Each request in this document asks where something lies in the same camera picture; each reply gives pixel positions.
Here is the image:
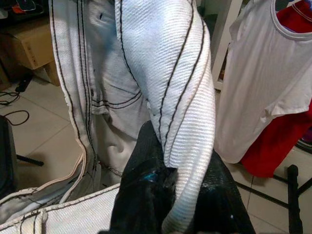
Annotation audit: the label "brown cardboard box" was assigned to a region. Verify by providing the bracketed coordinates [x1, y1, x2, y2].
[0, 23, 61, 87]

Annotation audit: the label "white sleeveless shirt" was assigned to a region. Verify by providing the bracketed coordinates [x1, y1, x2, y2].
[214, 0, 312, 164]

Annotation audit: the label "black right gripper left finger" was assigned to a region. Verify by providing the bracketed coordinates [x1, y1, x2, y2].
[111, 120, 178, 234]

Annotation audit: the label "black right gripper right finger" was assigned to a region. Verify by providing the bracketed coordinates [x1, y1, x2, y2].
[192, 150, 256, 234]

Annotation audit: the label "red shirt white trim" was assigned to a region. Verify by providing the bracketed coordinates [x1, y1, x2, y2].
[240, 7, 312, 178]

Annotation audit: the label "black power strip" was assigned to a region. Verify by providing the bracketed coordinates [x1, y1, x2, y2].
[15, 77, 32, 93]

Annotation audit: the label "pale denim jeans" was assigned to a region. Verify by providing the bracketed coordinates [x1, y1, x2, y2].
[0, 0, 217, 234]

